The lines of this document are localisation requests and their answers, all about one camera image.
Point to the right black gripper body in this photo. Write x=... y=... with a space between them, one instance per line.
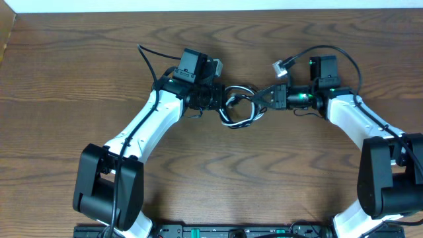
x=281 y=97

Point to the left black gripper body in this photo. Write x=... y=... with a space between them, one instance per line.
x=220 y=97

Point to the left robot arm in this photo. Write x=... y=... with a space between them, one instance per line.
x=110 y=178

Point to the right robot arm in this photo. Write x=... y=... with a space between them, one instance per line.
x=389 y=184

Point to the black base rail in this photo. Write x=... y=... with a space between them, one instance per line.
x=303 y=229

